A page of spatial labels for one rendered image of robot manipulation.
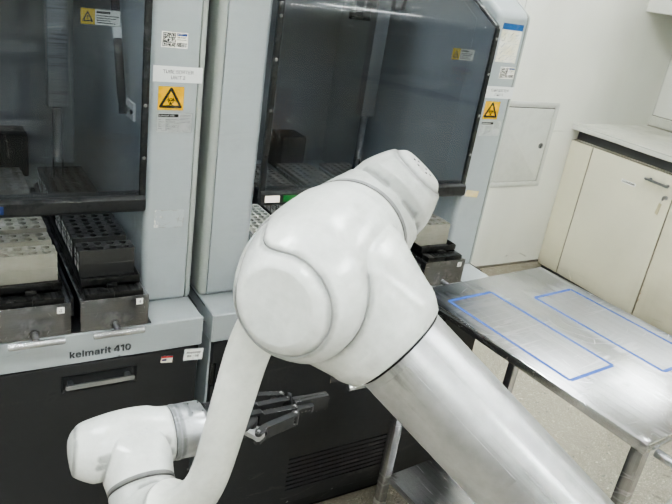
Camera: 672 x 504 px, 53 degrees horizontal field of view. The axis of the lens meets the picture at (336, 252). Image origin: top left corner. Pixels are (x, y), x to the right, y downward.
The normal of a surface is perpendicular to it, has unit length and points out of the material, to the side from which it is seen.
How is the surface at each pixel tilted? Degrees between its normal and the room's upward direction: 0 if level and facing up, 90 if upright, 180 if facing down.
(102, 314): 90
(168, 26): 90
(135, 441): 33
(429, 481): 0
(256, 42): 90
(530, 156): 90
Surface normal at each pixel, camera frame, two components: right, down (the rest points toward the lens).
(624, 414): 0.15, -0.91
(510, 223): 0.49, 0.40
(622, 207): -0.86, 0.07
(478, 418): 0.16, -0.13
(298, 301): -0.46, 0.26
